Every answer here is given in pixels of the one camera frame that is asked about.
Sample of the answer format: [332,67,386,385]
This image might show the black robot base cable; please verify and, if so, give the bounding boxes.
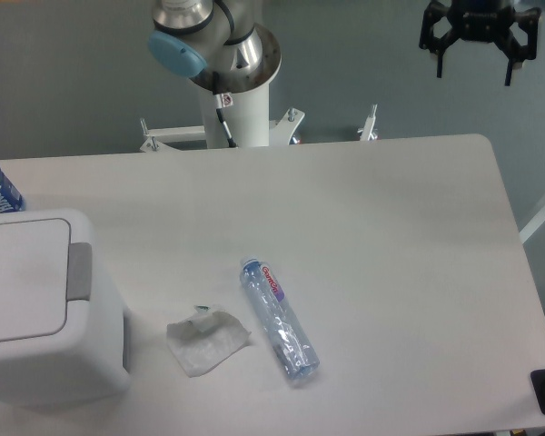
[211,71,238,149]

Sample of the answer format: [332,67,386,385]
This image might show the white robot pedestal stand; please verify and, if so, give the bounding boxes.
[138,26,381,154]

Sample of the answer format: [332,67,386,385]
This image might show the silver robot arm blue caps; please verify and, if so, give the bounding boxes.
[148,1,542,94]

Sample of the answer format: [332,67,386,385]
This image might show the white plastic trash can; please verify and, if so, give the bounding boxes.
[0,209,131,406]

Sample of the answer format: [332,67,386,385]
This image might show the crumpled white tissue wrapper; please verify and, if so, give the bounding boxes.
[165,305,252,378]

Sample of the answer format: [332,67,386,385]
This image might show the grey trash can push button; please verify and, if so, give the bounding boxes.
[66,243,93,301]

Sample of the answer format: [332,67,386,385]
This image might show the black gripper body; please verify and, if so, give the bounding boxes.
[446,1,514,44]

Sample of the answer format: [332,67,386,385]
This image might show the clear crushed water bottle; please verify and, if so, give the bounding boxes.
[239,257,320,388]

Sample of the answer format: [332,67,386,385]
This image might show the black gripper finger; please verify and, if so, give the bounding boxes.
[493,6,541,86]
[419,1,461,78]

